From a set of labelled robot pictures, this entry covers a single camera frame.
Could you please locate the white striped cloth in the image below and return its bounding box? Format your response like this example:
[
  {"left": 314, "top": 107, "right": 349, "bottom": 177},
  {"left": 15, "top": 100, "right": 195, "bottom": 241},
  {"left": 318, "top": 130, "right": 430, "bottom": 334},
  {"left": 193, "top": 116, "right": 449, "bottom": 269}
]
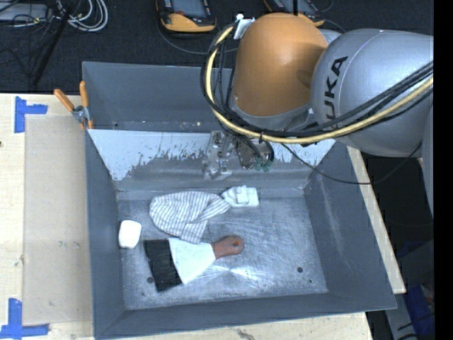
[{"left": 149, "top": 190, "right": 232, "bottom": 245}]

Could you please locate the black bristle brush brown handle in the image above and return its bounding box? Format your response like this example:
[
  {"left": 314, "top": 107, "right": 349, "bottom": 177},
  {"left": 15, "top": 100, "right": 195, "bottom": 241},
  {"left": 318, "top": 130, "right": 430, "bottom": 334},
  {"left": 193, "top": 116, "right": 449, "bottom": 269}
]
[{"left": 142, "top": 234, "right": 246, "bottom": 293}]

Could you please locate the white rounded soap bar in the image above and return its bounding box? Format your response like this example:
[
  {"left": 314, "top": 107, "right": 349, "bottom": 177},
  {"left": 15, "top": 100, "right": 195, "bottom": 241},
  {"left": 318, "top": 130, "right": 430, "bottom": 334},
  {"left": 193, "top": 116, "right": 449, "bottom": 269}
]
[{"left": 117, "top": 220, "right": 143, "bottom": 250}]

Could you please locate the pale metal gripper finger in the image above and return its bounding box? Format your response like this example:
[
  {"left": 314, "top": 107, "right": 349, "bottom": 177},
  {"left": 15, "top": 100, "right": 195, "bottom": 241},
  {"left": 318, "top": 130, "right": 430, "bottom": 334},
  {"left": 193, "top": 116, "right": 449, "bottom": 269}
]
[
  {"left": 201, "top": 130, "right": 223, "bottom": 181},
  {"left": 218, "top": 135, "right": 235, "bottom": 177}
]

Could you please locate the grey metal bin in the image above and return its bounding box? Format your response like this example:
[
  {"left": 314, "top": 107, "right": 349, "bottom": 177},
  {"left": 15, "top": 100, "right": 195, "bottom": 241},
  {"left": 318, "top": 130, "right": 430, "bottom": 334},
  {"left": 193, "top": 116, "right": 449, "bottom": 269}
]
[{"left": 81, "top": 61, "right": 398, "bottom": 340}]

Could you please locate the pale brown flat board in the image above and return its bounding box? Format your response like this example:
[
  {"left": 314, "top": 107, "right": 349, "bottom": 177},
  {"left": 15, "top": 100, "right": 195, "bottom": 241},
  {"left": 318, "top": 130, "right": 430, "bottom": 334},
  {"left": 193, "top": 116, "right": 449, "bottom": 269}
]
[{"left": 22, "top": 114, "right": 93, "bottom": 327}]

